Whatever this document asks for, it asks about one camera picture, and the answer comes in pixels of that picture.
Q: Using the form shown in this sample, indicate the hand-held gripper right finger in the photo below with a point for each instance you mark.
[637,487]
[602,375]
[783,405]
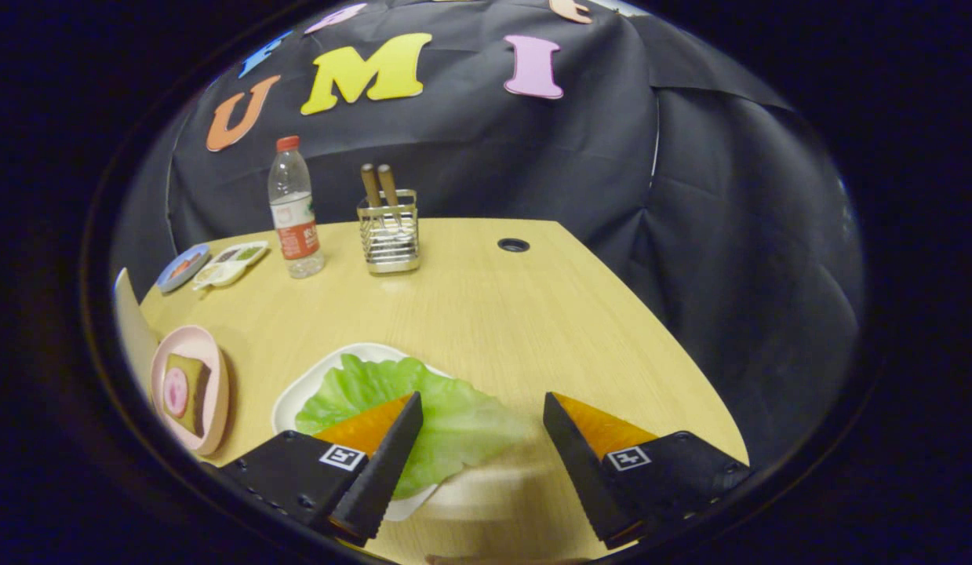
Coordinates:
[576,463]

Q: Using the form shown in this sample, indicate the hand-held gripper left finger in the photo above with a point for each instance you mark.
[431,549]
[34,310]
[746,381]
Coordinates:
[380,471]

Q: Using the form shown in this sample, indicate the green lettuce leaf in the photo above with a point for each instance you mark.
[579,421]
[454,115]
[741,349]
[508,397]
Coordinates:
[454,424]

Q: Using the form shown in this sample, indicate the white plate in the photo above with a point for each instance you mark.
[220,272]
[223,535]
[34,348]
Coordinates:
[297,392]

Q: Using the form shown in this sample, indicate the dark brown bread slice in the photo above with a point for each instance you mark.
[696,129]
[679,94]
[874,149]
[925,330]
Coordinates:
[198,392]

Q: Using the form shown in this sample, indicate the pink ham slice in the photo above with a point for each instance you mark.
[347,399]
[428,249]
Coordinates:
[175,392]

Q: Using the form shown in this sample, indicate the pink plate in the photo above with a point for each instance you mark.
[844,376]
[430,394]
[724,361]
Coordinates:
[189,337]

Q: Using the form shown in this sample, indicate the clear water bottle red cap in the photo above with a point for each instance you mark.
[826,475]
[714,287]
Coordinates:
[297,235]

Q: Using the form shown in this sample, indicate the white divided seasoning tray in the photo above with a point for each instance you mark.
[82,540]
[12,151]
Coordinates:
[219,275]

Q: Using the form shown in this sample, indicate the blue plate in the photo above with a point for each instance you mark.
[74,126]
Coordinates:
[168,281]

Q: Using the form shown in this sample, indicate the reddish meat pieces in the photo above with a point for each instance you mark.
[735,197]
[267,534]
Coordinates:
[184,264]

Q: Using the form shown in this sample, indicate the black backdrop cloth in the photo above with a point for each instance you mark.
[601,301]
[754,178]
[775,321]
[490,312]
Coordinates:
[533,157]

